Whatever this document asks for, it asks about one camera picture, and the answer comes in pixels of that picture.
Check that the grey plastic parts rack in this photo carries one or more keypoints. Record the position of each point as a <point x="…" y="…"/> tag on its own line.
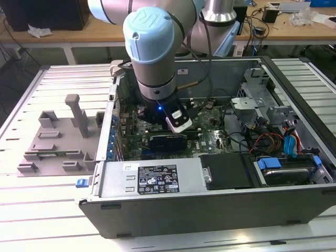
<point x="65" y="145"/>

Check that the white tag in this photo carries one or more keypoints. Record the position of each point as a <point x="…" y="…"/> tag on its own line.
<point x="238" y="51"/>

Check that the grey flat box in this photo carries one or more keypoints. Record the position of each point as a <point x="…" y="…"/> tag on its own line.
<point x="294" y="6"/>

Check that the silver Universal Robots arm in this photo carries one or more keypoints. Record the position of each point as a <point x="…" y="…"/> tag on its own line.
<point x="152" y="52"/>

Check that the small black white sticker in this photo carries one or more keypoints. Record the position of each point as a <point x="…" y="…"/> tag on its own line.
<point x="182" y="71"/>

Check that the crumpled white paper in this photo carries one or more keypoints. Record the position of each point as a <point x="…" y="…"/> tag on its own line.
<point x="39" y="31"/>

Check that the wooden desk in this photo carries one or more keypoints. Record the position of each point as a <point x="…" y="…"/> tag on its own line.
<point x="78" y="32"/>

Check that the black power supply label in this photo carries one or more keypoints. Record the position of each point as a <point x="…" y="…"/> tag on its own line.
<point x="157" y="181"/>

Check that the grey metal drive cage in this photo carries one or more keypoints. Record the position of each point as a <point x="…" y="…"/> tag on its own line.
<point x="253" y="90"/>

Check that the silver power supply unit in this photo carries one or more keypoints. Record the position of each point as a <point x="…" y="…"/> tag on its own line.
<point x="113" y="178"/>

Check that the hard disk in blue carrier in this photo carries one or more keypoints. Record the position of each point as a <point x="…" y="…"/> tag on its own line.
<point x="286" y="175"/>

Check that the small black adapter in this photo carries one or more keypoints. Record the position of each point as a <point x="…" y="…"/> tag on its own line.
<point x="260" y="31"/>

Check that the clear plastic bag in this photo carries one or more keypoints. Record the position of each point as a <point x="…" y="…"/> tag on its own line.
<point x="302" y="17"/>

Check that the black graphics card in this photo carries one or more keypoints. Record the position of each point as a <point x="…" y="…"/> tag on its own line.
<point x="168" y="143"/>

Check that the open dark grey PC case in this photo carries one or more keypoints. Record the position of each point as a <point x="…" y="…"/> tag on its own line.
<point x="183" y="220"/>

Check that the green motherboard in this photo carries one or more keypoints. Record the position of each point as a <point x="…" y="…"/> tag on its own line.
<point x="210" y="136"/>

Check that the black RAM slot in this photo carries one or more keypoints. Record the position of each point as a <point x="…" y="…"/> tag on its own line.
<point x="157" y="131"/>
<point x="157" y="128"/>
<point x="194" y="134"/>

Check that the large black box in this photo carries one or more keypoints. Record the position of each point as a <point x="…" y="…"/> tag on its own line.
<point x="47" y="13"/>

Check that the white flat box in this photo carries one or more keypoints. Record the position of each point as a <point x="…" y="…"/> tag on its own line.
<point x="331" y="22"/>

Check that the green RAM stick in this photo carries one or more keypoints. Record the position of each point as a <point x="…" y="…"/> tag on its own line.
<point x="67" y="151"/>

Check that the black upright box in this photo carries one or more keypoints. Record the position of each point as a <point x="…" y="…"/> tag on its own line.
<point x="241" y="15"/>

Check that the blue case latch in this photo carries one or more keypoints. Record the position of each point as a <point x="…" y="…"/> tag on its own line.
<point x="81" y="183"/>

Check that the small black box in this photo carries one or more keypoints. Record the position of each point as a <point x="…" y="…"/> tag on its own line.
<point x="270" y="15"/>

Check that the pale grey case latch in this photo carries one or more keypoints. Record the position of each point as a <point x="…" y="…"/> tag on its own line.
<point x="115" y="68"/>

